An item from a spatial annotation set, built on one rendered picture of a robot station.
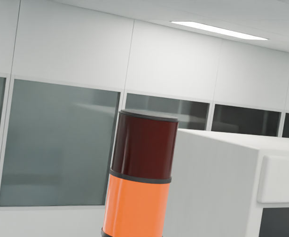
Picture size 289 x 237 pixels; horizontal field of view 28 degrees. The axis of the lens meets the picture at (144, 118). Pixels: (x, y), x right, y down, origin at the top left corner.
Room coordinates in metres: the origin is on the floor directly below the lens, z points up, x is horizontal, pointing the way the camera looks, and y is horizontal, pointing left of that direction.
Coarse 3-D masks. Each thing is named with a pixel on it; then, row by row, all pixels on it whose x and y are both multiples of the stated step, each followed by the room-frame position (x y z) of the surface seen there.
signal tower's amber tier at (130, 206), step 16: (112, 176) 0.46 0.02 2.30; (112, 192) 0.46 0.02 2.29; (128, 192) 0.45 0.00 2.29; (144, 192) 0.45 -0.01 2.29; (160, 192) 0.46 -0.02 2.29; (112, 208) 0.46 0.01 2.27; (128, 208) 0.45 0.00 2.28; (144, 208) 0.45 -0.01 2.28; (160, 208) 0.46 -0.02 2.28; (112, 224) 0.46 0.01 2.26; (128, 224) 0.45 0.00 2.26; (144, 224) 0.45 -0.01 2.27; (160, 224) 0.46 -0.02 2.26
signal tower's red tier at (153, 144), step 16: (128, 128) 0.45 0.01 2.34; (144, 128) 0.45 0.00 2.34; (160, 128) 0.45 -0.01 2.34; (176, 128) 0.46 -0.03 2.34; (128, 144) 0.45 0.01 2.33; (144, 144) 0.45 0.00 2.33; (160, 144) 0.45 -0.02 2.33; (112, 160) 0.47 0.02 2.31; (128, 160) 0.45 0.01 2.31; (144, 160) 0.45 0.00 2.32; (160, 160) 0.45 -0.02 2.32; (144, 176) 0.45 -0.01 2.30; (160, 176) 0.45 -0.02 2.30
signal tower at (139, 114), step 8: (120, 112) 0.46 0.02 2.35; (128, 112) 0.46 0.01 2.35; (136, 112) 0.46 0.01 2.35; (144, 112) 0.48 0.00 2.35; (160, 120) 0.45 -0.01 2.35; (168, 120) 0.45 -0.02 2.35; (176, 120) 0.46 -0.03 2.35; (120, 176) 0.45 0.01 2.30; (128, 176) 0.45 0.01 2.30; (104, 232) 0.46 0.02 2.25
